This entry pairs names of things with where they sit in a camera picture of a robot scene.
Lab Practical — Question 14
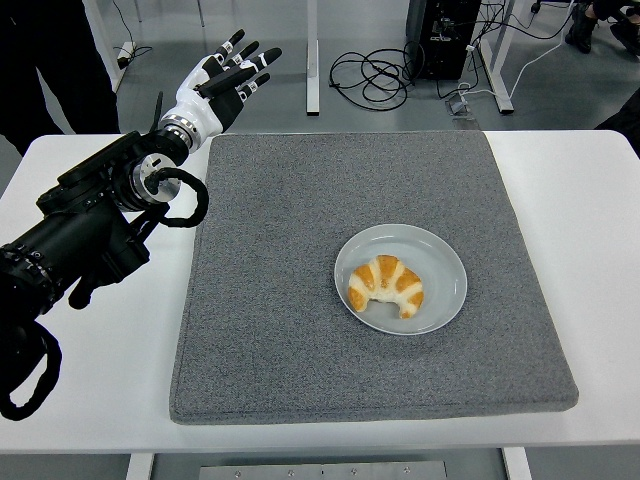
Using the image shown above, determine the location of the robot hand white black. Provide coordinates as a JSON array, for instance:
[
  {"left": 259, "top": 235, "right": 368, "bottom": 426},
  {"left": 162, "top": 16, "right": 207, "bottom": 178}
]
[{"left": 172, "top": 28, "right": 284, "bottom": 137}]

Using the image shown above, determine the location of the croissant bread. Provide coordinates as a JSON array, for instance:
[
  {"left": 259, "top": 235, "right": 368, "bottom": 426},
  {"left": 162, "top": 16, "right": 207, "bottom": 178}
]
[{"left": 347, "top": 254, "right": 426, "bottom": 320}]

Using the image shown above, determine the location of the pale grey round plate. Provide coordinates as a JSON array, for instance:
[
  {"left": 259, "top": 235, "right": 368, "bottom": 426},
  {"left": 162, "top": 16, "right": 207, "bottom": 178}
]
[{"left": 333, "top": 223, "right": 469, "bottom": 336}]

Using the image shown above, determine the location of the grey metal plate with screws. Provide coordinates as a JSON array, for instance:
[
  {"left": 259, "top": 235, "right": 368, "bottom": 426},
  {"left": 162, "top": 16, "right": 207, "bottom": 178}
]
[{"left": 198, "top": 460, "right": 450, "bottom": 480}]

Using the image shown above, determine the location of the white desk leg straight foot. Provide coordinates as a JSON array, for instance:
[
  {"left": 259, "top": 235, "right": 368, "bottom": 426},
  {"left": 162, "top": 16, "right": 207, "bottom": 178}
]
[{"left": 304, "top": 0, "right": 321, "bottom": 118}]

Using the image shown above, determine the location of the white desk leg slanted foot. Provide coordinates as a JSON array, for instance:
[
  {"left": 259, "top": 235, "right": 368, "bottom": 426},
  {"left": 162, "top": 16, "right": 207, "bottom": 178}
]
[
  {"left": 82, "top": 0, "right": 137, "bottom": 101},
  {"left": 478, "top": 0, "right": 516, "bottom": 115}
]

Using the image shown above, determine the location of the person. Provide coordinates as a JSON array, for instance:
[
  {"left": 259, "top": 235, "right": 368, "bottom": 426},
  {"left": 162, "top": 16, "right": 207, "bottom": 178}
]
[
  {"left": 0, "top": 0, "right": 122, "bottom": 157},
  {"left": 594, "top": 94, "right": 640, "bottom": 132}
]

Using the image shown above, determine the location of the grey fabric mat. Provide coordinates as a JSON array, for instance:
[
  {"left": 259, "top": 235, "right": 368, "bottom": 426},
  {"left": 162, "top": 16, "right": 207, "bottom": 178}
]
[{"left": 167, "top": 130, "right": 580, "bottom": 428}]

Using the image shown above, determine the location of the black computer tower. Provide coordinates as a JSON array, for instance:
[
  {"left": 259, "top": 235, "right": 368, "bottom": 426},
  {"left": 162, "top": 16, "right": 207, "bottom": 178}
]
[{"left": 404, "top": 0, "right": 482, "bottom": 82}]

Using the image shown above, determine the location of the grey floor socket box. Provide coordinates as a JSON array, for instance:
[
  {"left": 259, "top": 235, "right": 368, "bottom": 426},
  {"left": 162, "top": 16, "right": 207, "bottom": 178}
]
[{"left": 444, "top": 97, "right": 477, "bottom": 120}]

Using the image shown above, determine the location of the white table leg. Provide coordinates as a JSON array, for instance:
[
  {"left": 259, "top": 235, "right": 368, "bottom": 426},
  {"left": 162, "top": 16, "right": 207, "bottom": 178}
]
[
  {"left": 501, "top": 446, "right": 534, "bottom": 480},
  {"left": 124, "top": 452, "right": 155, "bottom": 480}
]

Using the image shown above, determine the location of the person's foot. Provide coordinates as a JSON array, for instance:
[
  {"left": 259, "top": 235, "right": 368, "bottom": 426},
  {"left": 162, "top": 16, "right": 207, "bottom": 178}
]
[
  {"left": 564, "top": 1, "right": 599, "bottom": 54},
  {"left": 608, "top": 18, "right": 640, "bottom": 57}
]

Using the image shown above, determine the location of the black coiled floor cable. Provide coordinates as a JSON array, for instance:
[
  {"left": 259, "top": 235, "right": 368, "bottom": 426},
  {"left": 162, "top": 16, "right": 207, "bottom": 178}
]
[{"left": 328, "top": 47, "right": 417, "bottom": 110}]

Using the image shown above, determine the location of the white floor cable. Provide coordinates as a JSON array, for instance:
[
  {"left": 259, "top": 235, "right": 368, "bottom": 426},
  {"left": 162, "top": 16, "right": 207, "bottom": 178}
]
[{"left": 456, "top": 0, "right": 577, "bottom": 97}]

